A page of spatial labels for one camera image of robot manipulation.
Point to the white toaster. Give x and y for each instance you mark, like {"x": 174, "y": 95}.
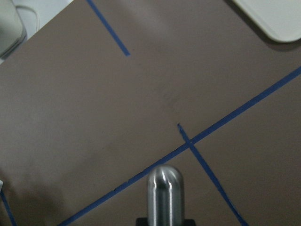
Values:
{"x": 12, "y": 30}

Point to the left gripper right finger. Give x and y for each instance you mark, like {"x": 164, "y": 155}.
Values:
{"x": 189, "y": 222}

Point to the cream bear tray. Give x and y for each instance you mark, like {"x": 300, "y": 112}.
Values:
{"x": 280, "y": 20}

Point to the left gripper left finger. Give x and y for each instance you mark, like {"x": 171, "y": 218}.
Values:
{"x": 141, "y": 222}

